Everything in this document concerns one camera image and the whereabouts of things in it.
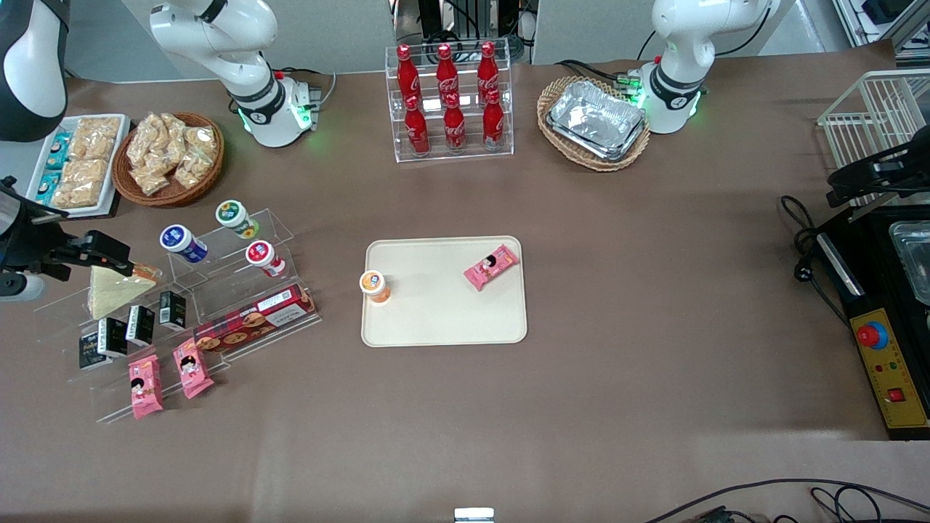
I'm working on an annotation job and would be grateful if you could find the clear acrylic bottle rack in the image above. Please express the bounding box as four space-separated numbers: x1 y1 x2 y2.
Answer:
385 40 515 163

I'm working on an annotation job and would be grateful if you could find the clear plastic container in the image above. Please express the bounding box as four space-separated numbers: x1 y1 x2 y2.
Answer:
888 221 930 306

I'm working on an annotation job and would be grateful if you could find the orange lid cup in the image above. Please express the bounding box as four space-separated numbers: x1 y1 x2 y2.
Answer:
360 270 392 304

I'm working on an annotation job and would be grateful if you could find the triangular sandwich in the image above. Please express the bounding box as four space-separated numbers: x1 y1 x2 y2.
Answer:
87 263 162 321

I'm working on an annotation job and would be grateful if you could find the white wire basket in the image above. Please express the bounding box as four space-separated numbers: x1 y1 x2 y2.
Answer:
817 69 930 191

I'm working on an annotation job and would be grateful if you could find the aluminium foil tray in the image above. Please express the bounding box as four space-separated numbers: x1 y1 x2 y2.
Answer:
546 120 649 163
549 80 647 155

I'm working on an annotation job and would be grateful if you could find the black power cable with plug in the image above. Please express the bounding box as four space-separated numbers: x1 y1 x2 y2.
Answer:
780 195 852 329

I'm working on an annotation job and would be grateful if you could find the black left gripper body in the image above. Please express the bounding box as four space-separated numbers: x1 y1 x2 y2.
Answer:
827 142 930 208

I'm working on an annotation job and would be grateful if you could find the green lid yogurt bottle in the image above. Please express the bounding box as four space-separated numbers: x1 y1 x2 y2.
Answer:
216 200 260 240

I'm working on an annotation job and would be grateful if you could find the black sealing machine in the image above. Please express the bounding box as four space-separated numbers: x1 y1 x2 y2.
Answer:
815 205 930 441

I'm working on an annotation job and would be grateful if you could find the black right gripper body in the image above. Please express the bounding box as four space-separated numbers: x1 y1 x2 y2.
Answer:
0 178 92 275

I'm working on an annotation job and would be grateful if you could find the grey equipment rack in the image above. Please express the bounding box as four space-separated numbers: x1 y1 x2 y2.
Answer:
832 0 930 53

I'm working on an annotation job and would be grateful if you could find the pink snack packet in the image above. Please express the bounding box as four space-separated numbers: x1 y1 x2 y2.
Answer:
172 338 215 400
464 245 521 292
128 354 164 420

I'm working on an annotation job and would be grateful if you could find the clear bag of crackers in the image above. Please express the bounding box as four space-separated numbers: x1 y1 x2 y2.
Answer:
180 125 219 162
173 151 213 190
131 164 172 197
126 113 169 169

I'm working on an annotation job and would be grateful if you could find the beige plastic tray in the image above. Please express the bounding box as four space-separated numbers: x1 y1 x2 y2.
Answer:
361 235 528 348

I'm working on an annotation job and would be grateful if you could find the small black carton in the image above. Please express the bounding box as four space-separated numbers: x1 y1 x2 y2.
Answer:
97 317 129 358
126 305 155 347
159 291 187 332
78 333 111 372

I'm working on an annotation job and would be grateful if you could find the red cookie box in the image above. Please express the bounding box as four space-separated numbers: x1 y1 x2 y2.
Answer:
193 283 318 354

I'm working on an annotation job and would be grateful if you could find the dark brown wicker basket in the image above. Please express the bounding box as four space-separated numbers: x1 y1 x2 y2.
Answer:
112 112 225 208

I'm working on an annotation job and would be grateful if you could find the clear acrylic stepped shelf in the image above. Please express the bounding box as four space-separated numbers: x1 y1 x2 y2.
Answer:
33 207 322 426

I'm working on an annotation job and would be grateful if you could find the red lid yogurt bottle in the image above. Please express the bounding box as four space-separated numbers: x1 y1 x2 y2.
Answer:
246 240 288 278

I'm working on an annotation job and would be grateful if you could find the red cola bottle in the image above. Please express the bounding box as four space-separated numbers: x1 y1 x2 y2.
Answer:
436 44 460 102
397 44 422 102
482 89 506 150
477 41 501 99
443 93 467 152
404 94 431 155

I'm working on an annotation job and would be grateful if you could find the black stand with cables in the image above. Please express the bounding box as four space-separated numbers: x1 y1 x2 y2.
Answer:
392 0 538 62

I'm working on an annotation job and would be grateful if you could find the white rectangular serving tray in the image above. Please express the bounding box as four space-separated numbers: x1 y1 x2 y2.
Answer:
26 114 132 217

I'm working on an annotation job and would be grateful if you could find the black cable at arm base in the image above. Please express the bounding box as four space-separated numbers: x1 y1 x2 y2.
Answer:
555 59 644 86

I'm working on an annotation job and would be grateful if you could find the blue lid yogurt bottle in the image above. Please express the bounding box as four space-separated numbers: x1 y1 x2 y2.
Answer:
160 224 210 264

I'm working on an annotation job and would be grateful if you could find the light tan wicker basket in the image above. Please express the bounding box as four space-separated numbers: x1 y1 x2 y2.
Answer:
537 76 652 172

